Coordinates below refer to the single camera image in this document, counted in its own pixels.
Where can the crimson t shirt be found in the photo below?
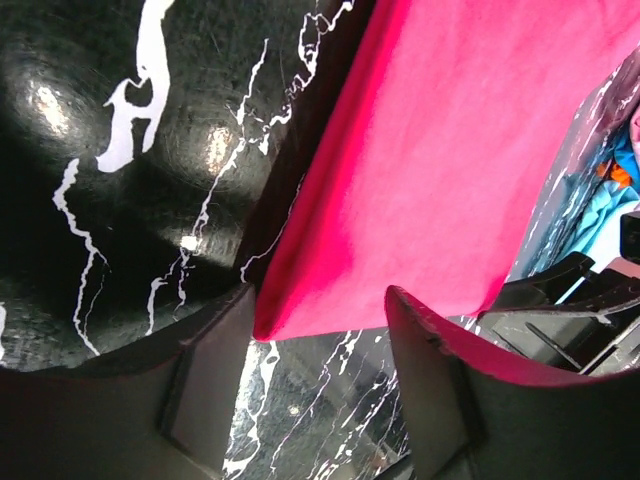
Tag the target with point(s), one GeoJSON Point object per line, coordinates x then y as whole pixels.
{"type": "Point", "coordinates": [434, 157]}

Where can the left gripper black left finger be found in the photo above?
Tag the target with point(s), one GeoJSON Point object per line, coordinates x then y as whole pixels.
{"type": "Point", "coordinates": [158, 408]}

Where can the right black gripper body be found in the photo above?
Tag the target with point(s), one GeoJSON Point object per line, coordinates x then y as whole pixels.
{"type": "Point", "coordinates": [570, 315]}

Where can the folded pink t shirt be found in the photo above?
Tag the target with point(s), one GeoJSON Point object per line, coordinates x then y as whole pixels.
{"type": "Point", "coordinates": [634, 132]}

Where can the black marble pattern mat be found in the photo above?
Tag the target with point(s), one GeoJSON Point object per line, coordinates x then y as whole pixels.
{"type": "Point", "coordinates": [151, 155]}

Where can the folded orange t shirt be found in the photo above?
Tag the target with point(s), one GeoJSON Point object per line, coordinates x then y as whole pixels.
{"type": "Point", "coordinates": [612, 171]}

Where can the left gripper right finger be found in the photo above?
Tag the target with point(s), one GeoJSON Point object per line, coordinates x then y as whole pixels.
{"type": "Point", "coordinates": [476, 411]}

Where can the folded cyan t shirt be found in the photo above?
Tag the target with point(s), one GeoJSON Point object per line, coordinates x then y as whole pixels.
{"type": "Point", "coordinates": [598, 232]}

